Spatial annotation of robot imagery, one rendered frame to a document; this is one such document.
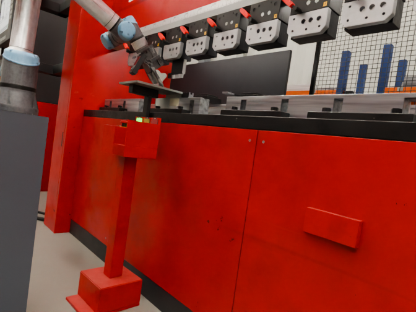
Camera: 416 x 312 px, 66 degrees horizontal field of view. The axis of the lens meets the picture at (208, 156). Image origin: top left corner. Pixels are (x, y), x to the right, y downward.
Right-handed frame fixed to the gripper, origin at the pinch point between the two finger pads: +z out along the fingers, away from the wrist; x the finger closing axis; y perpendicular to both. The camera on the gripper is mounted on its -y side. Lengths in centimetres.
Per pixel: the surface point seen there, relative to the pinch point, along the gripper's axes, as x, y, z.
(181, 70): -2.7, 14.6, -1.7
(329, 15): -82, 33, -1
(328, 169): -98, -6, 31
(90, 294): -22, -82, 56
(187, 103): -13.9, 3.5, 11.9
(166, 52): 7.1, 16.5, -12.5
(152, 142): -26.5, -25.2, 15.1
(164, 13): 14.8, 30.1, -30.5
